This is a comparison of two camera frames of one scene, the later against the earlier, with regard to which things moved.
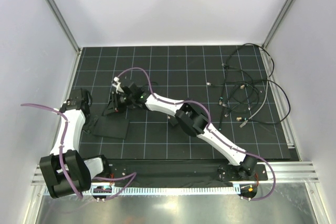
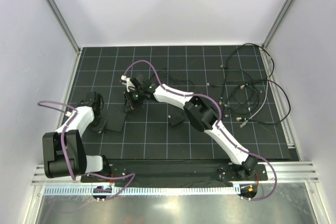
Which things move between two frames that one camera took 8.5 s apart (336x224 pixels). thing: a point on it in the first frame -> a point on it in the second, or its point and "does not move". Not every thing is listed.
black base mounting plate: x=176 y=170 does not move
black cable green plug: x=220 y=101 does not move
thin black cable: x=209 y=84 does not move
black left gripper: x=87 y=128 -> x=101 y=127
